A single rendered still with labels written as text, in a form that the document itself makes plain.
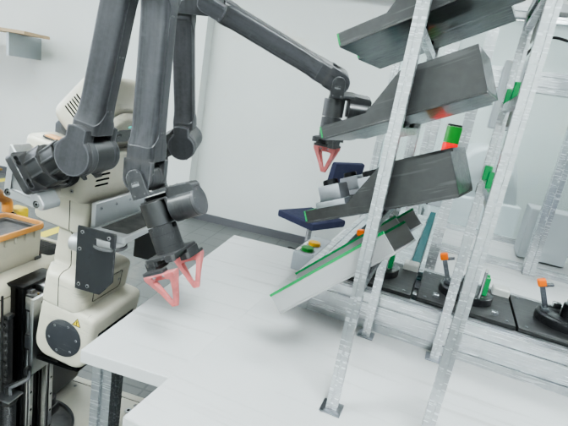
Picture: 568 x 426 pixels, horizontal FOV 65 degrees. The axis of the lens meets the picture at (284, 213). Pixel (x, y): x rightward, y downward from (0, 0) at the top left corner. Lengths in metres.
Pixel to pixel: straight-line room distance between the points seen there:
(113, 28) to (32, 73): 4.93
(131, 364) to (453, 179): 0.69
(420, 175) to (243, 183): 3.90
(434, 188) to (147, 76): 0.54
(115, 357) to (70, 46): 4.75
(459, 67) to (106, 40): 0.61
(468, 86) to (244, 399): 0.66
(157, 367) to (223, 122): 3.82
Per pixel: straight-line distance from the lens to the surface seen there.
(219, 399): 0.89
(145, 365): 0.96
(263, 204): 4.56
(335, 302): 1.22
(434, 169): 0.75
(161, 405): 0.87
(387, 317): 1.20
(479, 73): 0.74
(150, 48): 0.87
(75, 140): 0.93
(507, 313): 1.31
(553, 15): 0.75
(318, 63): 1.20
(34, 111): 5.82
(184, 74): 1.26
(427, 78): 0.76
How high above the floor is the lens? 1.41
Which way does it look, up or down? 14 degrees down
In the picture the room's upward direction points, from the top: 10 degrees clockwise
